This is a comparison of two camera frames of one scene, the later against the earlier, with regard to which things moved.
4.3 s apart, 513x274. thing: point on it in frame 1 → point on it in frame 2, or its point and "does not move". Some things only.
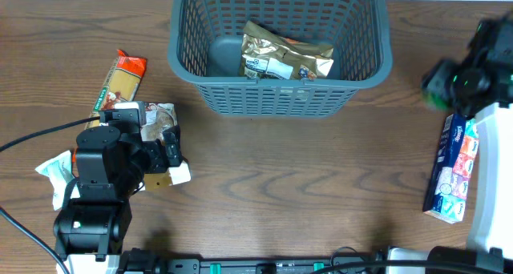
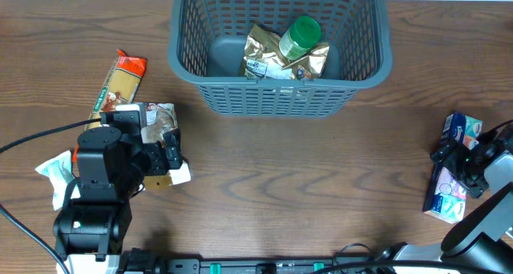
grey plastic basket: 206,34 does not move
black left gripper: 158,161 does not move
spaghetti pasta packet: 120,85 does not move
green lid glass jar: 436,98 → 304,33
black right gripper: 434,86 → 447,155
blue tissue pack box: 452,170 does not move
